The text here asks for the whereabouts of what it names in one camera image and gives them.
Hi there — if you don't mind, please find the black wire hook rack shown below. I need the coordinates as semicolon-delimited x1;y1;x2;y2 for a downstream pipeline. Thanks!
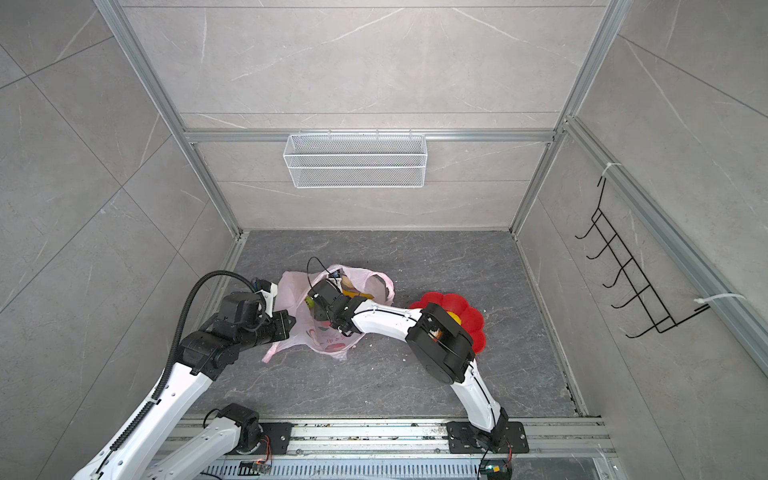
575;177;711;339

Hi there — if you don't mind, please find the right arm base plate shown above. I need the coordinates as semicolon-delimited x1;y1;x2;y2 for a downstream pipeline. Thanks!
445;419;530;455

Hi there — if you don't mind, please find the yellow fake banana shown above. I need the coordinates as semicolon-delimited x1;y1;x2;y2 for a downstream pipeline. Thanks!
342;290;374;301

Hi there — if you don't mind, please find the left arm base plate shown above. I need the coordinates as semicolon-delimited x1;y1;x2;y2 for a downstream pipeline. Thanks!
234;422;294;457

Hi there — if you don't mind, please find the red flower-shaped plate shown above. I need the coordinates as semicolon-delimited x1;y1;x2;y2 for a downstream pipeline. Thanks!
409;292;487;354

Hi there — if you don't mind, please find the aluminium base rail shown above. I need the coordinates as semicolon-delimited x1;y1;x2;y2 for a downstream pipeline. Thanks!
266;418;626;479

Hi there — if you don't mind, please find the pink plastic fruit-print bag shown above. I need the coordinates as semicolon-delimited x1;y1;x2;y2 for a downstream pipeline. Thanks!
262;264;395;363

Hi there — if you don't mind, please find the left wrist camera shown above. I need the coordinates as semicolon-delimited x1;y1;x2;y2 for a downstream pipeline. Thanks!
218;292;266;330

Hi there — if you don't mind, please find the yellow fake lemon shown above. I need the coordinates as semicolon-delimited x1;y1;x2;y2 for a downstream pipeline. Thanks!
447;312;462;325

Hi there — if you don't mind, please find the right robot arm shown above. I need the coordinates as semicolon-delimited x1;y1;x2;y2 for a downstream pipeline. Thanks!
309;279;508;452

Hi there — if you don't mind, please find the white wire mesh basket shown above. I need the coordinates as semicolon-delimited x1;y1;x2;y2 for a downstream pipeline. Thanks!
283;132;428;189

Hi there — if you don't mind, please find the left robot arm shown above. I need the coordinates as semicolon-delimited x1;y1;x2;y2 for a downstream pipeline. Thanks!
74;270;296;479

